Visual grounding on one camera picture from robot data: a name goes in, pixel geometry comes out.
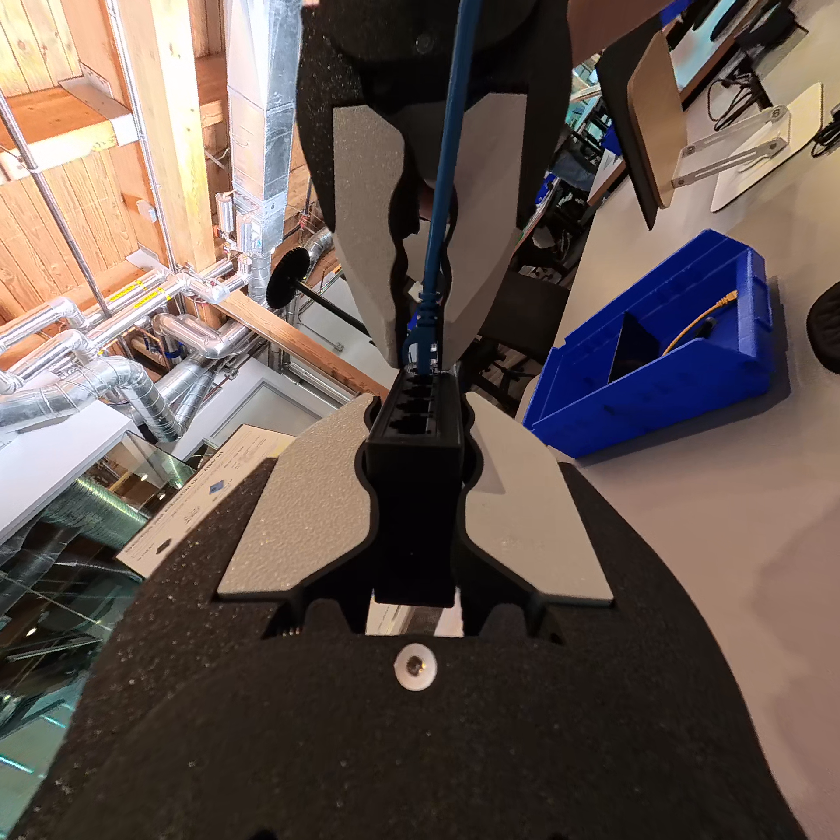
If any black office chair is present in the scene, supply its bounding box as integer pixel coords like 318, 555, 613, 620
466, 269, 569, 384

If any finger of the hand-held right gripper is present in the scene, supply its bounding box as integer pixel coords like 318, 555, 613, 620
331, 103, 431, 375
427, 92, 530, 368

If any blue plastic bin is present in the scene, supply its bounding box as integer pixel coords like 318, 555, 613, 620
523, 230, 778, 460

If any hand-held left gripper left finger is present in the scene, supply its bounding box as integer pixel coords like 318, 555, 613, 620
217, 394, 384, 618

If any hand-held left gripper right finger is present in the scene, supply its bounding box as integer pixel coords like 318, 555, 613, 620
453, 394, 615, 620

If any black textured pad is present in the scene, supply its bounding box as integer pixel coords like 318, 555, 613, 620
808, 280, 840, 375

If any black network switch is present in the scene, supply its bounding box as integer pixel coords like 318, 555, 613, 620
361, 368, 479, 607

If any blue ethernet cable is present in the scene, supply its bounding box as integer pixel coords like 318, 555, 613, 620
401, 0, 484, 375

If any wooden pillar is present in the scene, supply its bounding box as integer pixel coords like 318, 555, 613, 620
217, 289, 395, 401

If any rectangular metal duct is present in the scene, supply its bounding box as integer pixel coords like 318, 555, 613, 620
226, 0, 305, 298

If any printed instruction poster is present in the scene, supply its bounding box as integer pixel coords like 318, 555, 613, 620
119, 427, 298, 578

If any black pole with round top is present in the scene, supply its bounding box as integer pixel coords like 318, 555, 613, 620
267, 247, 382, 345

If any silver ventilation duct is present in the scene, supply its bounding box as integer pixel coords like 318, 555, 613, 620
0, 300, 257, 450

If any yellow ethernet cable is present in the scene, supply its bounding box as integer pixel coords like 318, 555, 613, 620
661, 292, 739, 355

